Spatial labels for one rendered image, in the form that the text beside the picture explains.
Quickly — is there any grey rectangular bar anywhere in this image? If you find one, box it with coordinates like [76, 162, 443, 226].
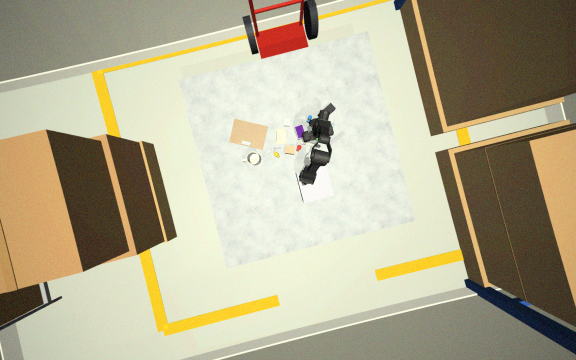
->
[330, 131, 345, 146]

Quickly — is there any grey mug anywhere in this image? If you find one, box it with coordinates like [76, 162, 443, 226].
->
[242, 151, 261, 166]

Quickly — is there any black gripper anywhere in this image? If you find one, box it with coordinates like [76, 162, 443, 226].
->
[302, 125, 334, 143]

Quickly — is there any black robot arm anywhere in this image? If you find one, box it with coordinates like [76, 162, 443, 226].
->
[299, 110, 332, 186]

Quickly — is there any cream paper card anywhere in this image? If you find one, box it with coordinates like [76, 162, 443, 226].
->
[275, 128, 287, 145]

